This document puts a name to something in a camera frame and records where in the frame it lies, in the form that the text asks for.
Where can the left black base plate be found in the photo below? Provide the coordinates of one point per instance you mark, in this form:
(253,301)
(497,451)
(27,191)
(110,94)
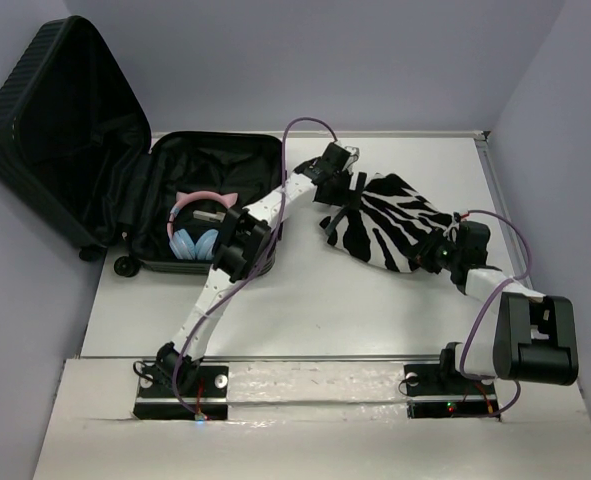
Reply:
(205,399)

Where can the grey checkered long box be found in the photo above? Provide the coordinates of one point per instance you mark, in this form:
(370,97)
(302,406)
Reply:
(213,217)

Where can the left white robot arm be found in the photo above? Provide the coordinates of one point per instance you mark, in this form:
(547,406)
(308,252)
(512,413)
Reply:
(243,245)

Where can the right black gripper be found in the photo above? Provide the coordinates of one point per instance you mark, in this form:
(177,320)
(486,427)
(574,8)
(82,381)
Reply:
(426,257)

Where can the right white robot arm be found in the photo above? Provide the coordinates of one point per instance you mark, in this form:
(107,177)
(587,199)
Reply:
(519,334)

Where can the black hard-shell suitcase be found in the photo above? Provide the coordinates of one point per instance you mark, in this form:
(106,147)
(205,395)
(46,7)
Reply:
(77,148)

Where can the metal table edge rail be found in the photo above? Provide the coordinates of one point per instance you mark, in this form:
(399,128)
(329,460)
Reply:
(519,249)

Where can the zebra print pouch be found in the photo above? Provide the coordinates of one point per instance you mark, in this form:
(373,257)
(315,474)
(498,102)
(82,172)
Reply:
(385,232)

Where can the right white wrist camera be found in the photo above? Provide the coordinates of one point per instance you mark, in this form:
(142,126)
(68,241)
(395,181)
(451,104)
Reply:
(354,153)

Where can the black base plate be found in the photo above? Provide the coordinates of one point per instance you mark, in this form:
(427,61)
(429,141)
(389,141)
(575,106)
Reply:
(205,399)
(432,394)

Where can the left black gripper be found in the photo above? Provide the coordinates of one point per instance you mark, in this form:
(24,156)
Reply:
(355,200)

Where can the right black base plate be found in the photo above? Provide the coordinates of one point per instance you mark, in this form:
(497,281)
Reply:
(432,394)

